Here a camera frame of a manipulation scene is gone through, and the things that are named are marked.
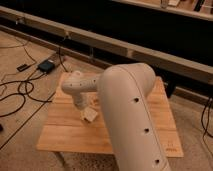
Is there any white sponge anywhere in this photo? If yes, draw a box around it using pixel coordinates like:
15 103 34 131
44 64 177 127
81 107 98 122

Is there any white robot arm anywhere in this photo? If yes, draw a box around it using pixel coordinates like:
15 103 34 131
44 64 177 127
61 63 171 171

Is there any wooden table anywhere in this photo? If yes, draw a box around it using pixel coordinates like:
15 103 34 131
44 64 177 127
37 73 184 157

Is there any black power adapter box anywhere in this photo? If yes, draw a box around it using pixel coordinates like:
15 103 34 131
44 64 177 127
37 60 55 73

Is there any small black device on floor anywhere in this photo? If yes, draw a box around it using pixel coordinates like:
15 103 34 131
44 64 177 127
17 64 30 72

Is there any black floor cable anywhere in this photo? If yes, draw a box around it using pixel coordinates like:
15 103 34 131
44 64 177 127
0 71 54 118

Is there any long wooden shelf rail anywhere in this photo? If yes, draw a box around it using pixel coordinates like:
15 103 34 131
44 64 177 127
0 5 213 85

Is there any black cable at right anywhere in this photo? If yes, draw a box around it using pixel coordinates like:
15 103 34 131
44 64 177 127
200 96 213 139

